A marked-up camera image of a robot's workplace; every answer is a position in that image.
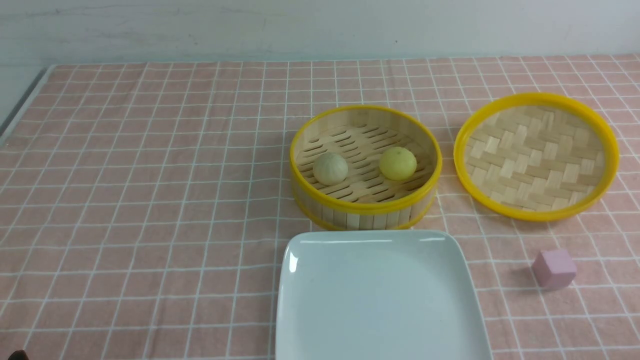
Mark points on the pale beige steamed bun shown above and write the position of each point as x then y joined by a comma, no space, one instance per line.
330,169

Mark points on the yellow steamed bun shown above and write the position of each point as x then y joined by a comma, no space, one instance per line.
397,164

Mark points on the white square plate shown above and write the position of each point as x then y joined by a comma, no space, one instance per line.
378,295

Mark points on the bamboo steamer basket yellow rim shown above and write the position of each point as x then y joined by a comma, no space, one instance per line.
366,199

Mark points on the pink checkered tablecloth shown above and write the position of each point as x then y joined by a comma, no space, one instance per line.
146,207

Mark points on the woven bamboo steamer lid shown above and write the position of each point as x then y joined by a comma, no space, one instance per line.
537,157

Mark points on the pink cube block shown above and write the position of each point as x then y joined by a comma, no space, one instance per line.
554,269

